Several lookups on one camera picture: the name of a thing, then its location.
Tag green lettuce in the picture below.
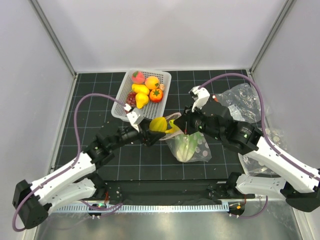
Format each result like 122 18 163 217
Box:
173 132 205 163

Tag yellow mango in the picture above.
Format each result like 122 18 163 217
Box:
131 83 150 96

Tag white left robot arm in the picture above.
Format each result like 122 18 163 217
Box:
12 125 165 231

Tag orange yellow peach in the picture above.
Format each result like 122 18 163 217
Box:
144 76 160 90

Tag orange zipper clear bag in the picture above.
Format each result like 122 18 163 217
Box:
214 83 262 124

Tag pink peach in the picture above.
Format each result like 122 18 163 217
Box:
131 71 146 84

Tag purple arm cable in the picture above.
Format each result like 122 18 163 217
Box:
199 72 320 220
11 93 128 232

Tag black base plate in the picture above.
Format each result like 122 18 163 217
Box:
76 178 256 204

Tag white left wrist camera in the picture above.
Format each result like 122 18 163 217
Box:
123 103 144 133

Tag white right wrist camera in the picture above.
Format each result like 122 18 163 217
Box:
189 86 210 112

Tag yellow banana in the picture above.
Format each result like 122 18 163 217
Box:
165 119 180 134

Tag red orange tomato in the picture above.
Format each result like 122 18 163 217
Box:
149 88 163 103

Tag white perforated plastic basket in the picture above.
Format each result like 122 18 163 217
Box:
111 69 172 122

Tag beige garlic bulb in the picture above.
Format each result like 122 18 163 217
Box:
159 83 165 91

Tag pink dotted zip bag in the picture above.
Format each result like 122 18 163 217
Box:
161 112 212 163

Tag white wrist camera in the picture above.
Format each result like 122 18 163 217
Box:
189 86 210 112
123 103 144 133

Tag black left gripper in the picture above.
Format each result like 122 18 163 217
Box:
109 117 166 151

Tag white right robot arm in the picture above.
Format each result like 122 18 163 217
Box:
174 106 320 213

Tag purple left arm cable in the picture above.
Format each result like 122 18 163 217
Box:
11 93 128 232

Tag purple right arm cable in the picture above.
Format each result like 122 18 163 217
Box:
199 72 320 220

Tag silver dotted clear bag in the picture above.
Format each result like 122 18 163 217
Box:
239 127 288 178

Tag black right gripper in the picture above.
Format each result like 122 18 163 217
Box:
173 102 223 142

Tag red grape bunch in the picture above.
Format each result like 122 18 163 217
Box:
126 91 137 107

